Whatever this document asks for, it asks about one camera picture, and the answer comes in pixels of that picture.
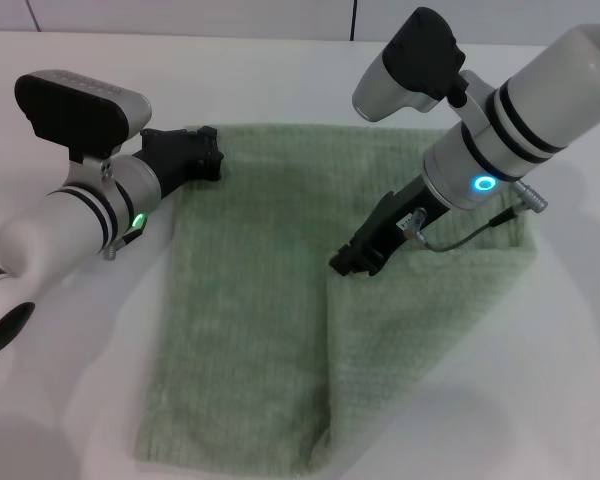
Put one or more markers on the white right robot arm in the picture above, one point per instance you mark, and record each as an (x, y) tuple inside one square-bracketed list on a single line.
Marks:
[(530, 110)]

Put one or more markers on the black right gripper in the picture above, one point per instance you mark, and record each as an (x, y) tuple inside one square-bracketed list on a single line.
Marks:
[(395, 220)]

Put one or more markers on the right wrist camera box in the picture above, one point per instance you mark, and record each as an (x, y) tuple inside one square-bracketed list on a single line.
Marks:
[(415, 65)]

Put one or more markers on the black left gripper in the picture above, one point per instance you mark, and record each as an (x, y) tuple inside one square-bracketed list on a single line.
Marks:
[(172, 155)]

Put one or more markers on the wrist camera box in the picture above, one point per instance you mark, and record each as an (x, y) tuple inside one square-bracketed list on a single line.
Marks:
[(415, 65), (75, 115)]

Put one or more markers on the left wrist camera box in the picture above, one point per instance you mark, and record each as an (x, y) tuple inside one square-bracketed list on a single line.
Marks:
[(75, 115)]

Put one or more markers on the green ribbed towel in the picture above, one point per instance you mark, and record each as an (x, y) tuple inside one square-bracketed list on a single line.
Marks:
[(255, 300)]

